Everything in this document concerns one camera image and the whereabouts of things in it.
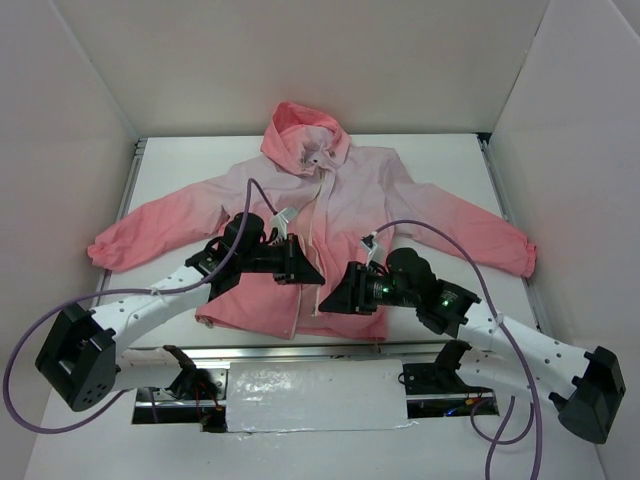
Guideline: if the pink hooded zip jacket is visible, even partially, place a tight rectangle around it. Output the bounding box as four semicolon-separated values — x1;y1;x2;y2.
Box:
88;102;537;340

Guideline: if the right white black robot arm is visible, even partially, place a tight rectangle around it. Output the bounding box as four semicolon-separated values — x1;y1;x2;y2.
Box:
319;248;626;444

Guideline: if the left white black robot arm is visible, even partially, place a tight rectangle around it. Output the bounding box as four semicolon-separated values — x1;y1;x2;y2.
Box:
35;213;325;412

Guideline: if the white foil-taped board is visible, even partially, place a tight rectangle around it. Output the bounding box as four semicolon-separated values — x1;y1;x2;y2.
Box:
226;359;409;433

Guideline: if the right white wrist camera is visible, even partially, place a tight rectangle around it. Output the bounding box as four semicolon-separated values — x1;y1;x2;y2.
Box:
360;231;386;266

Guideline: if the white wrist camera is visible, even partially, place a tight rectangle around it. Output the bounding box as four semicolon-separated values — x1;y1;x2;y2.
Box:
360;231;386;266
270;207;299;239

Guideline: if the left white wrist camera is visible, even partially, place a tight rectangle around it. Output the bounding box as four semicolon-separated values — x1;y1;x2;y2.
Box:
270;207;299;239

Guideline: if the aluminium table frame rail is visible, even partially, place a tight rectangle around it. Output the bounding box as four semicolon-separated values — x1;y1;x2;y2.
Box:
100;134;539;356

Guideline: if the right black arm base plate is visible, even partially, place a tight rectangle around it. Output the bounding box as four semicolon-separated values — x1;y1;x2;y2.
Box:
397;340;498;419

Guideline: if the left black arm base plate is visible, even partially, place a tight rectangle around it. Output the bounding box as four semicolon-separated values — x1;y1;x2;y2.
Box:
132;346;228;434

